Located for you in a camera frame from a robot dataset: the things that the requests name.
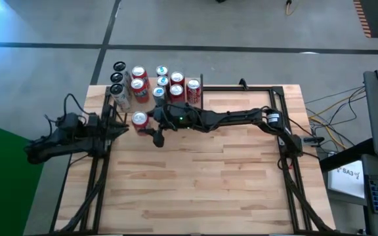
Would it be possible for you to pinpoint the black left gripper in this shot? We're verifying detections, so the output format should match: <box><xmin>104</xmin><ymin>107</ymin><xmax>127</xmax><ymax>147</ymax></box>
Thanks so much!
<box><xmin>87</xmin><ymin>113</ymin><xmax>130</xmax><ymax>145</ymax></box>

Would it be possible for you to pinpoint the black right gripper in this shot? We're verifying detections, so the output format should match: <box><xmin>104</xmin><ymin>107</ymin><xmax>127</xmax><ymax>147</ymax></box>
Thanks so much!
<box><xmin>140</xmin><ymin>103</ymin><xmax>206</xmax><ymax>136</ymax></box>

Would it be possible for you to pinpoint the red soda can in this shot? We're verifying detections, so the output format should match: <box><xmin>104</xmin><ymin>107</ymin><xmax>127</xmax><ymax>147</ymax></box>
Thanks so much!
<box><xmin>169</xmin><ymin>83</ymin><xmax>186</xmax><ymax>104</ymax></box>
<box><xmin>131</xmin><ymin>110</ymin><xmax>150</xmax><ymax>136</ymax></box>

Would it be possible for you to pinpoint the silver Red Bull can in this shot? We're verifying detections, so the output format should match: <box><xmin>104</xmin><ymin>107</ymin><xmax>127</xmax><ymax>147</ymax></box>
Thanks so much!
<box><xmin>155</xmin><ymin>65</ymin><xmax>169</xmax><ymax>78</ymax></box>
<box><xmin>152</xmin><ymin>85</ymin><xmax>167</xmax><ymax>108</ymax></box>

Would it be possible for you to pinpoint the blue Red Bull can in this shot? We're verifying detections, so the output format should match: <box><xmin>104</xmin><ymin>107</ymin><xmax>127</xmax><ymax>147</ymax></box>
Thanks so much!
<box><xmin>156</xmin><ymin>75</ymin><xmax>171</xmax><ymax>89</ymax></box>

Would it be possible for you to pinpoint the Celsius Peach Vibe can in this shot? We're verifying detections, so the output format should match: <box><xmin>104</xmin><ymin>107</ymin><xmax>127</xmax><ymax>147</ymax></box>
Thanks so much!
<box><xmin>109</xmin><ymin>71</ymin><xmax>127</xmax><ymax>88</ymax></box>

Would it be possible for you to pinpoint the red Coca-Cola can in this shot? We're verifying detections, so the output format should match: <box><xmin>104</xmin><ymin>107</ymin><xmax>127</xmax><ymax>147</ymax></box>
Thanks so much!
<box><xmin>170</xmin><ymin>71</ymin><xmax>186</xmax><ymax>87</ymax></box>

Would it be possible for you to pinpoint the Star Wars Coca-Cola can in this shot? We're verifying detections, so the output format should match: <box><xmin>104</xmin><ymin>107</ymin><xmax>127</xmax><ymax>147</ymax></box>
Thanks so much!
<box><xmin>186</xmin><ymin>78</ymin><xmax>202</xmax><ymax>104</ymax></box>

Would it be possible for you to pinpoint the white slim energy drink can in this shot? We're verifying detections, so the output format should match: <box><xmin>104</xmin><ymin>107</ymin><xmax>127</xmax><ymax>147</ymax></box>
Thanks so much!
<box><xmin>112</xmin><ymin>60</ymin><xmax>129</xmax><ymax>78</ymax></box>

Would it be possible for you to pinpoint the wooden shelf with black legs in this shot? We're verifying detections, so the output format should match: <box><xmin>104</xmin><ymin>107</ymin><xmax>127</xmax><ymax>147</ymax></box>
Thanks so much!
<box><xmin>112</xmin><ymin>73</ymin><xmax>206</xmax><ymax>127</ymax></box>

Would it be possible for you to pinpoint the green floor mat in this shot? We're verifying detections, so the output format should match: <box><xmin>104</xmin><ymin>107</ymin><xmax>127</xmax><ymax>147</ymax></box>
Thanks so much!
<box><xmin>0</xmin><ymin>119</ymin><xmax>49</xmax><ymax>236</ymax></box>

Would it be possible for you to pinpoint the black power adapter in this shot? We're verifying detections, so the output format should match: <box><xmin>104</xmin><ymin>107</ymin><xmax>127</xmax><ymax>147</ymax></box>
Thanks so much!
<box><xmin>302</xmin><ymin>134</ymin><xmax>326</xmax><ymax>147</ymax></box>

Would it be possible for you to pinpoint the black desk edge bar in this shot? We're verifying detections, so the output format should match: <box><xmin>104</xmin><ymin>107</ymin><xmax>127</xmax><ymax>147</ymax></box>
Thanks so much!
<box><xmin>318</xmin><ymin>137</ymin><xmax>375</xmax><ymax>173</ymax></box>

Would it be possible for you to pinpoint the white SA3 sign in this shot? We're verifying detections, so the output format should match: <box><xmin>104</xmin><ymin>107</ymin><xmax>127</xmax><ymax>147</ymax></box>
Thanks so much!
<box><xmin>326</xmin><ymin>159</ymin><xmax>366</xmax><ymax>200</ymax></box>

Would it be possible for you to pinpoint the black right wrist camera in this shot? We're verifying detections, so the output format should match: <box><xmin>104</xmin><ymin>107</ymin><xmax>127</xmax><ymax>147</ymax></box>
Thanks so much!
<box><xmin>152</xmin><ymin>129</ymin><xmax>166</xmax><ymax>148</ymax></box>

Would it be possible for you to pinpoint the black aluminium table frame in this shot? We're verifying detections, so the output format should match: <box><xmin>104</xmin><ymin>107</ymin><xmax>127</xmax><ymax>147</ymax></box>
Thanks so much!
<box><xmin>52</xmin><ymin>84</ymin><xmax>336</xmax><ymax>235</ymax></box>

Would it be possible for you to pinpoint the yellow floor cable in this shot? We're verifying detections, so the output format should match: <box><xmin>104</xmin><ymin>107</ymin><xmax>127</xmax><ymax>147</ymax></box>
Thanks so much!
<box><xmin>306</xmin><ymin>93</ymin><xmax>367</xmax><ymax>150</ymax></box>

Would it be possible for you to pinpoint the yellow cable with black plug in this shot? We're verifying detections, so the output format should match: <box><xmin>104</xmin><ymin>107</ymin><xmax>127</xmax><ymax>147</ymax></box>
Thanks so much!
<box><xmin>284</xmin><ymin>0</ymin><xmax>297</xmax><ymax>16</ymax></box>

